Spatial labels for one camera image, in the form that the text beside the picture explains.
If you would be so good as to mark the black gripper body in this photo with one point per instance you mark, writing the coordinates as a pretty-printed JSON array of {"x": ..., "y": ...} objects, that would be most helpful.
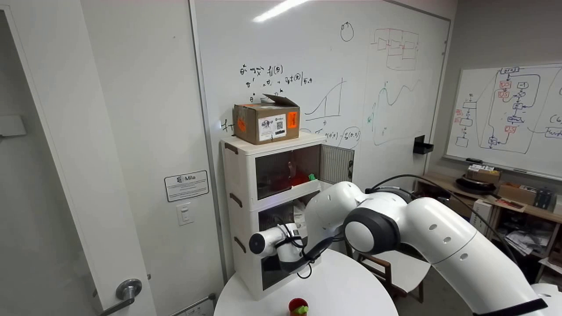
[{"x": 295, "y": 262}]

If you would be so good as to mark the dark translucent cabinet door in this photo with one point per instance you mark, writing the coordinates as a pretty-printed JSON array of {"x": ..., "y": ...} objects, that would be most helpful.
[
  {"x": 267, "y": 276},
  {"x": 335, "y": 164},
  {"x": 272, "y": 172},
  {"x": 272, "y": 220}
]

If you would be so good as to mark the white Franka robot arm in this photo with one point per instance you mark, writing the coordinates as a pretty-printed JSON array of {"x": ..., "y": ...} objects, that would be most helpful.
[{"x": 444, "y": 234}]

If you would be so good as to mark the red item in cabinet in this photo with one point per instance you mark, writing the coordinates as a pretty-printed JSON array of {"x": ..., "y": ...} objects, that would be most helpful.
[{"x": 298, "y": 178}]

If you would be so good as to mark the white three-tier cabinet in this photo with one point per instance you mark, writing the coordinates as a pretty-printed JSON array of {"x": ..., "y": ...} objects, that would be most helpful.
[{"x": 240, "y": 193}]

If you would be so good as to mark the red mug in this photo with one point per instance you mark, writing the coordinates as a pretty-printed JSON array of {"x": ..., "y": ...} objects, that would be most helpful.
[{"x": 295, "y": 304}]

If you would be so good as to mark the green ball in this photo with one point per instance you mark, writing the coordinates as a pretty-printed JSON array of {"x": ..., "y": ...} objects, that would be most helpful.
[{"x": 300, "y": 311}]

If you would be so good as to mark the white wooden chair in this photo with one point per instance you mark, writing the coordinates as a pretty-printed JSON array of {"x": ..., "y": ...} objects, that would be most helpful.
[{"x": 404, "y": 265}]

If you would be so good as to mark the brown cardboard box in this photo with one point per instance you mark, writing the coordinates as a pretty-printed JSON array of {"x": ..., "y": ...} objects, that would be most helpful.
[{"x": 263, "y": 123}]

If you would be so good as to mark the white carton box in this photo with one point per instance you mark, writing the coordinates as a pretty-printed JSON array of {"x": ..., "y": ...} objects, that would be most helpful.
[{"x": 481, "y": 211}]

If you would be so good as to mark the black tray stack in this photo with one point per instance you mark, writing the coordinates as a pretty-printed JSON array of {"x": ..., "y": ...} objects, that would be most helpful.
[{"x": 476, "y": 179}]

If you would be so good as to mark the small cardboard box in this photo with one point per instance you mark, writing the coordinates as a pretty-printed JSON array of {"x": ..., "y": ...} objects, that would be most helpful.
[{"x": 516, "y": 193}]

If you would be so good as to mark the stack of papers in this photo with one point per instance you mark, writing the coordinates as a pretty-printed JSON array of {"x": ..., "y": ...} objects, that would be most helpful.
[{"x": 527, "y": 241}]

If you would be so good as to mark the wooden shelf desk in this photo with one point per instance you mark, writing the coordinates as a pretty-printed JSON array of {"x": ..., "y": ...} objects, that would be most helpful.
[{"x": 528, "y": 213}]

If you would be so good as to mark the white room door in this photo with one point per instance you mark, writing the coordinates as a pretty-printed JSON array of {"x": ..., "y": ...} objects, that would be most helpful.
[{"x": 75, "y": 151}]

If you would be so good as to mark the small framed whiteboard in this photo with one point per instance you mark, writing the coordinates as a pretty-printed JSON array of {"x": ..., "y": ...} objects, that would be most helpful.
[{"x": 502, "y": 116}]

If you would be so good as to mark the white light switch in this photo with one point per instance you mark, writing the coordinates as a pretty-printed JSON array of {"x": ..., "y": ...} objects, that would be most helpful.
[{"x": 184, "y": 215}]

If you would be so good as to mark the white wall sign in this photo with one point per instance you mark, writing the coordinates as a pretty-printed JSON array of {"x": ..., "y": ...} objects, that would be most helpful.
[{"x": 186, "y": 186}]

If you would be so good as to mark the black wall-mounted holder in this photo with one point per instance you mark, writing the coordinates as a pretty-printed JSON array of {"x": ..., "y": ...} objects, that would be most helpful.
[{"x": 421, "y": 144}]

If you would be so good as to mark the large wall whiteboard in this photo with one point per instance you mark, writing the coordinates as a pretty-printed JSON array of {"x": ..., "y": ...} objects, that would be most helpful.
[{"x": 304, "y": 41}]

